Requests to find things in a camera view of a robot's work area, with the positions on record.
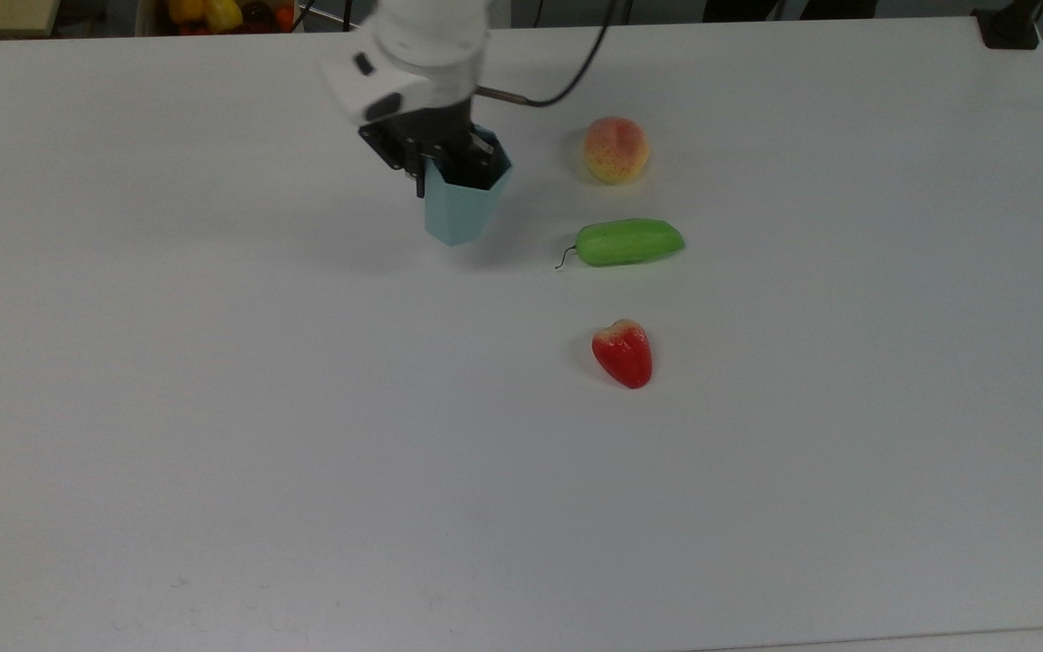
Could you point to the light blue faceted mug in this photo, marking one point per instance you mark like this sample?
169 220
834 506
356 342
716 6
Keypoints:
463 213

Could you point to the green toy cucumber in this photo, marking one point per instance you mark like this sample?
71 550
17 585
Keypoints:
630 242

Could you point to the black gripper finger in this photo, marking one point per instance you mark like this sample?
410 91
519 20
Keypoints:
420 179
478 154

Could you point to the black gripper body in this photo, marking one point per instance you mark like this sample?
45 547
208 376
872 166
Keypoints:
426 131

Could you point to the bin of toy fruit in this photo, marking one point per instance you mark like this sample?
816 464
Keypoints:
254 20

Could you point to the orange yellow toy peach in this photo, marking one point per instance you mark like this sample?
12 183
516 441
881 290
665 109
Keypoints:
617 149

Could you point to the yellow toy pepper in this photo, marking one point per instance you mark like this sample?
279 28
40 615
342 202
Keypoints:
214 13

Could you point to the red toy strawberry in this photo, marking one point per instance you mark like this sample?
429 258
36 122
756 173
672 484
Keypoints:
623 355

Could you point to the black table clamp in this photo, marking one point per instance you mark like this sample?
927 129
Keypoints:
1009 29

